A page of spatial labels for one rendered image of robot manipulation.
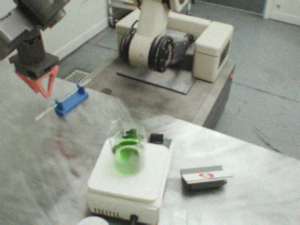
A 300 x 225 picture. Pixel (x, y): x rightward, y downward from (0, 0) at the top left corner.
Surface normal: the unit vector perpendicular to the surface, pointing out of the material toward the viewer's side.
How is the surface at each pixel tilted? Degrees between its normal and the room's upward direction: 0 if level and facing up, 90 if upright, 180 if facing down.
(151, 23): 64
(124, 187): 0
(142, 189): 0
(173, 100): 0
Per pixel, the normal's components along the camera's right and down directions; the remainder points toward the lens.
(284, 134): 0.00, -0.76
